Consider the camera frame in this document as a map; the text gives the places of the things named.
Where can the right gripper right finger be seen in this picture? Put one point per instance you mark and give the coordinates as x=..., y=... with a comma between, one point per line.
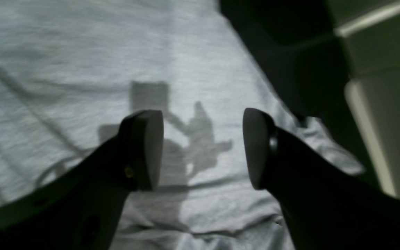
x=324, y=208

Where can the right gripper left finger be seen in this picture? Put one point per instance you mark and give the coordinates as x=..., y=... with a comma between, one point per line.
x=81, y=209

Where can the black table cloth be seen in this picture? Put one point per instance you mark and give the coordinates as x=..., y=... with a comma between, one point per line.
x=294, y=46

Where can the grey t-shirt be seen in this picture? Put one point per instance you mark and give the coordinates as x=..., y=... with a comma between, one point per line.
x=71, y=70

